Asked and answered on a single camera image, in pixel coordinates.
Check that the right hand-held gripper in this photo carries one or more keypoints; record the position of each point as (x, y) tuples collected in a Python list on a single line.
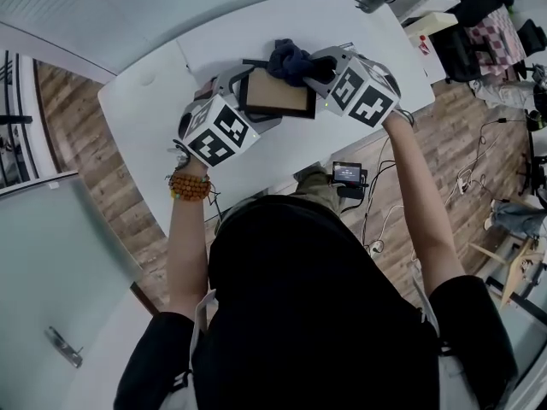
[(363, 92)]

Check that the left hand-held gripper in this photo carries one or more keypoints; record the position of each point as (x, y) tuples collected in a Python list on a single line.
[(218, 135)]

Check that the dark blue cloth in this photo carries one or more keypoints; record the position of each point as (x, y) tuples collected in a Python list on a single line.
[(290, 62)]

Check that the person's right forearm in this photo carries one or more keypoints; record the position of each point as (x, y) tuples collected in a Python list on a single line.
[(419, 195)]

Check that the person's left forearm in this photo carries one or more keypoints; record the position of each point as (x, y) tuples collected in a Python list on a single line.
[(188, 250)]

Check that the small white desk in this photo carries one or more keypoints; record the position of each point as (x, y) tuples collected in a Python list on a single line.
[(412, 62)]

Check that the red packet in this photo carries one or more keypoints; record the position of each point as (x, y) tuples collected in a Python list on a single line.
[(424, 50)]

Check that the white bottle with red cap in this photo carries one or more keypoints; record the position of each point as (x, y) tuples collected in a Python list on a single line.
[(423, 40)]

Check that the person's olive trousers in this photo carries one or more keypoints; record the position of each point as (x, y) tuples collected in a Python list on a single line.
[(318, 186)]

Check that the cream cardboard box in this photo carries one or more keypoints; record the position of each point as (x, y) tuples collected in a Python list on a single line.
[(431, 21)]

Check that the white table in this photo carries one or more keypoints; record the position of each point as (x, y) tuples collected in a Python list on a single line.
[(137, 152)]

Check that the black office chair with jacket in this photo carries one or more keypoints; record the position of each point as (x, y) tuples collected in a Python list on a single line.
[(457, 58)]

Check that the pink checkered cloth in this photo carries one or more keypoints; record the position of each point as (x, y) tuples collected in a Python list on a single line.
[(495, 41)]

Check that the white power strip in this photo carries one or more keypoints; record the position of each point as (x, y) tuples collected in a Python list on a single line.
[(376, 247), (463, 185)]

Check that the person's black t-shirt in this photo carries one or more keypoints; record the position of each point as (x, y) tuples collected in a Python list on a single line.
[(307, 306)]

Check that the black metal railing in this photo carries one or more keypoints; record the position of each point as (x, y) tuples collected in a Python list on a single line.
[(15, 119)]

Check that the frosted glass door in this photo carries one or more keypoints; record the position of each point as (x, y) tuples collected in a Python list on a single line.
[(51, 250)]

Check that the wooden stand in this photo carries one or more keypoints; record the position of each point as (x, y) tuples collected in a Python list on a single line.
[(519, 267)]

